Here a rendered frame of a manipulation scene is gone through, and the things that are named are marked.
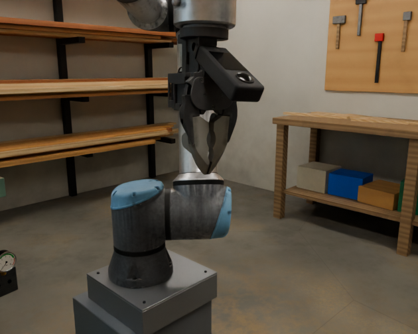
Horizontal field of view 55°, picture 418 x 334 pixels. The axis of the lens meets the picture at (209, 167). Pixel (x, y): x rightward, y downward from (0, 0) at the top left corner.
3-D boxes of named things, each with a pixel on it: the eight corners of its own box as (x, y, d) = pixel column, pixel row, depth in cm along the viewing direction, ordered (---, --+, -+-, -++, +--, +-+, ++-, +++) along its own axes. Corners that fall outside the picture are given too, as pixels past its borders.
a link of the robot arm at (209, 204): (172, 238, 124) (168, 5, 132) (229, 236, 125) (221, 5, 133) (170, 242, 109) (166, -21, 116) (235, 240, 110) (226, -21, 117)
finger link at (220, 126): (208, 167, 67) (209, 111, 66) (227, 173, 62) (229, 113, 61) (192, 168, 66) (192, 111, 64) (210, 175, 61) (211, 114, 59)
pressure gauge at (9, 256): (-2, 281, 120) (-5, 256, 118) (-9, 278, 122) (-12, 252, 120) (18, 273, 125) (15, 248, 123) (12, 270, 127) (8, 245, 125)
